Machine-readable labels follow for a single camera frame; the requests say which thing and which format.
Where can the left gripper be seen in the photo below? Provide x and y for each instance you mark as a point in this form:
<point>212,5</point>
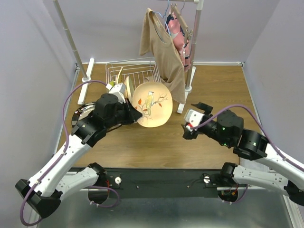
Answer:
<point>132,114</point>

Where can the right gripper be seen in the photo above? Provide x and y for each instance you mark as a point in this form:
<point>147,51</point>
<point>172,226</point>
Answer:
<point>189,134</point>

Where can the bird pattern plate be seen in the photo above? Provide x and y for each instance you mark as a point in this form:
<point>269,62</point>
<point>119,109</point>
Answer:
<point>154,101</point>
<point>127,87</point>

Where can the black rimmed striped plate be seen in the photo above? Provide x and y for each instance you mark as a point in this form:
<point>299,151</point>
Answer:
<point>82,112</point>

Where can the white leaf pattern plate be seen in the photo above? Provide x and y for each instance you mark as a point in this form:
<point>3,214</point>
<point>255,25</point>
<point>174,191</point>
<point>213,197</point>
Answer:
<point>131,90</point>

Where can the green yellow woven mat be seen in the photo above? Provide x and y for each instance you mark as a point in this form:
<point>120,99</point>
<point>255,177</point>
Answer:
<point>119,77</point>

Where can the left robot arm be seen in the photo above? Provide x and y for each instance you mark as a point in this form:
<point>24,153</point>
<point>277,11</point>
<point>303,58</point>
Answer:
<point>46,189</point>

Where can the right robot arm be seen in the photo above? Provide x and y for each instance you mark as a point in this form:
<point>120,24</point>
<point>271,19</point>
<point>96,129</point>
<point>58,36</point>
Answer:
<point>286,174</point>

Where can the white clothes rack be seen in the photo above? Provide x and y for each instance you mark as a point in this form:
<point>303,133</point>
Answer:
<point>86,79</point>

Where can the grey folded cloth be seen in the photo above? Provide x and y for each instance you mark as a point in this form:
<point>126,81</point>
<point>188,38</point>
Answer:
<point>254,165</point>

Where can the beige t-shirt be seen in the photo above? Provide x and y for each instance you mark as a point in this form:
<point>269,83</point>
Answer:
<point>156,40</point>

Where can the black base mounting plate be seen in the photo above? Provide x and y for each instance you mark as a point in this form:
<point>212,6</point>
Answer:
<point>132,183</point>

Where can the wooden clip hanger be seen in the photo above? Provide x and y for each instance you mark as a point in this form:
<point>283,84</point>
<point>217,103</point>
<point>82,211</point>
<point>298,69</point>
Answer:
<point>177,13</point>

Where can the pink patterned garment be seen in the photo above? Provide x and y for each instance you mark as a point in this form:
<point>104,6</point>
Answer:
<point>178,37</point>

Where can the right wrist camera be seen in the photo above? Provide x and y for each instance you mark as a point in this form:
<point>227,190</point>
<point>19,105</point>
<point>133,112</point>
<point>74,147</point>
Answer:
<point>192,119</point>

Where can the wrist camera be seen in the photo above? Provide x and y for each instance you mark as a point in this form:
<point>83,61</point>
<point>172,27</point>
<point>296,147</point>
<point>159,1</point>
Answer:
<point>192,119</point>
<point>118,90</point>

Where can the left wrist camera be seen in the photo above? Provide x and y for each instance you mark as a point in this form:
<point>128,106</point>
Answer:
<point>118,90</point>

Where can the white wire dish rack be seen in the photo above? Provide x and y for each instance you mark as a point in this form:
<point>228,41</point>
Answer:
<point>141,70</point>

